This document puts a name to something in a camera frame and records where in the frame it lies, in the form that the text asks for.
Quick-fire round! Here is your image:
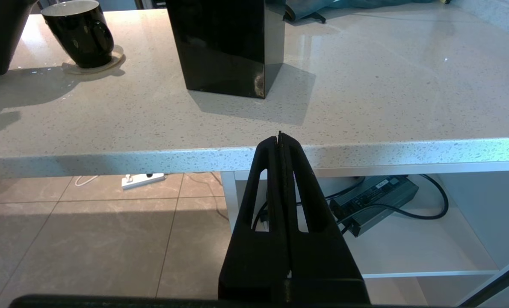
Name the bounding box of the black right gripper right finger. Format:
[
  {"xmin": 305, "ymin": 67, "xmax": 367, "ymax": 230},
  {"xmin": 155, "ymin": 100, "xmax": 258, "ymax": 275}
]
[{"xmin": 279, "ymin": 132, "xmax": 371, "ymax": 305}]

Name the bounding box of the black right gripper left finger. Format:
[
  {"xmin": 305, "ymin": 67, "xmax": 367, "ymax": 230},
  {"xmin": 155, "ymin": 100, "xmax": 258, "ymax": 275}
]
[{"xmin": 217, "ymin": 135, "xmax": 290, "ymax": 302}]

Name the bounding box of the black electric kettle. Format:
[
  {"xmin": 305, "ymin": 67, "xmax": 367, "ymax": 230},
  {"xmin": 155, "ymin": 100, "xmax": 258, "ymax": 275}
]
[{"xmin": 0, "ymin": 0, "xmax": 39, "ymax": 77}]

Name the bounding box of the black power supply brick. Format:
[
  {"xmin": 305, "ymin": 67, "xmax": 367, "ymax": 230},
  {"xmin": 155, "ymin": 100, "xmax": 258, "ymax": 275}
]
[{"xmin": 329, "ymin": 175, "xmax": 418, "ymax": 238}]

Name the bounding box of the white power strip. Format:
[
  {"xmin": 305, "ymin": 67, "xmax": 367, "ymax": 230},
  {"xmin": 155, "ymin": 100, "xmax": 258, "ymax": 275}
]
[{"xmin": 121, "ymin": 172, "xmax": 165, "ymax": 190}]

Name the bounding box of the black tissue box white lid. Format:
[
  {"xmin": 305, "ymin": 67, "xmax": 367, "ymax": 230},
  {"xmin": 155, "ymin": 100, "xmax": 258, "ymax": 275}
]
[{"xmin": 166, "ymin": 0, "xmax": 286, "ymax": 100}]

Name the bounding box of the round translucent coaster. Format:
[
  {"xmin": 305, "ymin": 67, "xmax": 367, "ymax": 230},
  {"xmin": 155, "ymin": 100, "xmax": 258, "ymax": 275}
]
[{"xmin": 62, "ymin": 45, "xmax": 127, "ymax": 77}]

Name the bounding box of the dark mat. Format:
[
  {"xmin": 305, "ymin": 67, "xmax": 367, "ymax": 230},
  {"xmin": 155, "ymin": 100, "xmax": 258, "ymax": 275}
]
[{"xmin": 284, "ymin": 0, "xmax": 447, "ymax": 24}]

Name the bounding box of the black mug white inside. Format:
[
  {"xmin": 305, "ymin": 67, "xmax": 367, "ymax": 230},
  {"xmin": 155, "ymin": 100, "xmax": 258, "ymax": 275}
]
[{"xmin": 41, "ymin": 0, "xmax": 115, "ymax": 70}]

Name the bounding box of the thick black charger cable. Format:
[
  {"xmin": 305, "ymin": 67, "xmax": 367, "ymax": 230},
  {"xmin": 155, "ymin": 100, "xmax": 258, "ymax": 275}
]
[{"xmin": 254, "ymin": 173, "xmax": 448, "ymax": 235}]

